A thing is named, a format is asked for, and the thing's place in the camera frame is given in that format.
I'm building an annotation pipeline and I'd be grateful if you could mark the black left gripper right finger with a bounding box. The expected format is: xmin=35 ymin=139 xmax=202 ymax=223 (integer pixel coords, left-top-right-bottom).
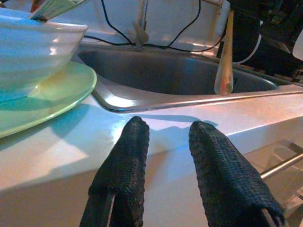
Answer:
xmin=188 ymin=120 xmax=286 ymax=227

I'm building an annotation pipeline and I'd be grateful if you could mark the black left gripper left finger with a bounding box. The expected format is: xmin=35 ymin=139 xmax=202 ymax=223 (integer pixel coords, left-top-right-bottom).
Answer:
xmin=79 ymin=115 xmax=151 ymax=227

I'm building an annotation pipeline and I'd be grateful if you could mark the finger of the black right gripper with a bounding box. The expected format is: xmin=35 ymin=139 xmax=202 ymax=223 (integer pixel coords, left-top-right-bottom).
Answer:
xmin=231 ymin=0 xmax=261 ymax=26

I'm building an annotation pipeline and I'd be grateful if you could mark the metal spoon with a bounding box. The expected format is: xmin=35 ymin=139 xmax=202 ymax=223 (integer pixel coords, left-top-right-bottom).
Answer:
xmin=214 ymin=9 xmax=235 ymax=96

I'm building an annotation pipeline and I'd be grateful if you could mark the steel kitchen sink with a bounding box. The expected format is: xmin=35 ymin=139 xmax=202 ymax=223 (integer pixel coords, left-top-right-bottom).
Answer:
xmin=77 ymin=42 xmax=303 ymax=114

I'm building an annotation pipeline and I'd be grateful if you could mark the black countertop appliance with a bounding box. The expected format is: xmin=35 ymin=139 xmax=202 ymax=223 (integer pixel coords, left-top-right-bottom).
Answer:
xmin=233 ymin=23 xmax=303 ymax=79

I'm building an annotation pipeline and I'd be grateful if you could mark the light green plate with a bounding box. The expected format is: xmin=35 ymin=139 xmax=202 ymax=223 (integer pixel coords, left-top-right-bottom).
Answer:
xmin=0 ymin=61 xmax=98 ymax=139

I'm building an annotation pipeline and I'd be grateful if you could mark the chrome sink faucet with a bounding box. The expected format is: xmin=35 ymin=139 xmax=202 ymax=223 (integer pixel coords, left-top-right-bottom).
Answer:
xmin=126 ymin=0 xmax=150 ymax=52

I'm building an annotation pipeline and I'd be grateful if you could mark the white ribbed bowl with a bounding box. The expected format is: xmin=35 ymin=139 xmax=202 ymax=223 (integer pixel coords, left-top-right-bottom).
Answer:
xmin=0 ymin=7 xmax=89 ymax=102

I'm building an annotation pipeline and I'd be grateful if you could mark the white appliance cable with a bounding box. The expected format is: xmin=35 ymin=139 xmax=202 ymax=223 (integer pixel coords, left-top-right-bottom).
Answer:
xmin=233 ymin=20 xmax=262 ymax=65

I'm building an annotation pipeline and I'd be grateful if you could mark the thin black cable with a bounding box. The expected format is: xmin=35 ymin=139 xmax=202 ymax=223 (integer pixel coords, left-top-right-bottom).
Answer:
xmin=84 ymin=35 xmax=223 ymax=52
xmin=101 ymin=0 xmax=133 ymax=45
xmin=165 ymin=0 xmax=202 ymax=48

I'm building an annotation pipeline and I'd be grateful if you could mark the metal cabinet door handle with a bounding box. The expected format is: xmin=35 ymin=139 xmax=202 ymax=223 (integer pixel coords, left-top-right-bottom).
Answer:
xmin=259 ymin=153 xmax=303 ymax=181

